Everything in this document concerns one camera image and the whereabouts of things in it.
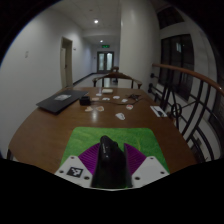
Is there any glass double door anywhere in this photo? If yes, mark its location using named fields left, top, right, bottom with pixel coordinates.
left=96, top=50, right=115, bottom=75

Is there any black closed laptop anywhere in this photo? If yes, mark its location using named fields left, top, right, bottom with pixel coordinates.
left=35, top=88, right=90, bottom=116

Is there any dark framed window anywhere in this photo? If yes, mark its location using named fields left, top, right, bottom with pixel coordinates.
left=157, top=33, right=195, bottom=102

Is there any white card with black print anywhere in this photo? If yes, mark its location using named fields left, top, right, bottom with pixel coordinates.
left=149, top=105, right=169, bottom=118

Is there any green mouse pad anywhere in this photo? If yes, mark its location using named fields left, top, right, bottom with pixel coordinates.
left=59, top=126, right=171, bottom=175

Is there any dark wooden chair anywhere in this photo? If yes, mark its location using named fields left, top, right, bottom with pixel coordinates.
left=109, top=65, right=121, bottom=75

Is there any wooden side door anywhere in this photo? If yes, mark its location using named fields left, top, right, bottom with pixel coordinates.
left=59, top=36, right=74, bottom=90

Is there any small black box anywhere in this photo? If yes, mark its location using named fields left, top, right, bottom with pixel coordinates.
left=79, top=95, right=92, bottom=107

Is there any wood-topped metal railing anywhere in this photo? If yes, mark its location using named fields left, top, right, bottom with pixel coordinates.
left=147, top=62, right=224, bottom=164

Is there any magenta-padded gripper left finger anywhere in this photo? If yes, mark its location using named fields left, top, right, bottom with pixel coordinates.
left=54, top=142, right=102, bottom=189

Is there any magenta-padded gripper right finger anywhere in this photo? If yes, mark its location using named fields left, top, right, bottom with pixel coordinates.
left=123, top=142, right=170, bottom=189

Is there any wooden armchair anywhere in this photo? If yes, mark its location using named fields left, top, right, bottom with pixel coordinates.
left=91, top=71, right=144, bottom=90

